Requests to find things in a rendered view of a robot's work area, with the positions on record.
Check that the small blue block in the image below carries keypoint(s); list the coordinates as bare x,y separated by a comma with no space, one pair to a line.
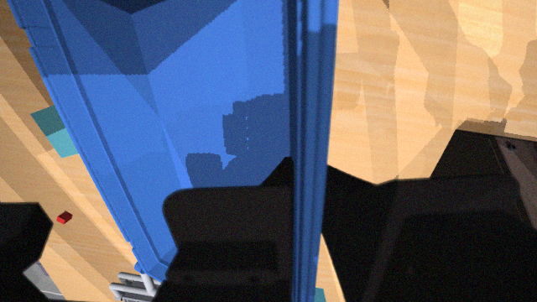
54,129
319,295

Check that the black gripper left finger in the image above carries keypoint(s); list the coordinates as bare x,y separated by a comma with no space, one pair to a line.
262,212

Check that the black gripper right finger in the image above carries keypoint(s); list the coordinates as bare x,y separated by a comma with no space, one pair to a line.
361,220

